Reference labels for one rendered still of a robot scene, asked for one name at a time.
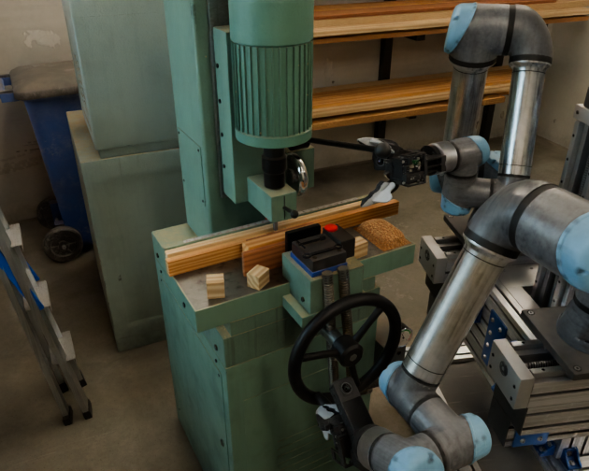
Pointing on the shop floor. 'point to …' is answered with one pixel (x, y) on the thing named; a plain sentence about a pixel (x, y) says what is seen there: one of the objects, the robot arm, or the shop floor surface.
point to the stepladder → (31, 302)
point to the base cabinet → (251, 400)
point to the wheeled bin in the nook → (53, 150)
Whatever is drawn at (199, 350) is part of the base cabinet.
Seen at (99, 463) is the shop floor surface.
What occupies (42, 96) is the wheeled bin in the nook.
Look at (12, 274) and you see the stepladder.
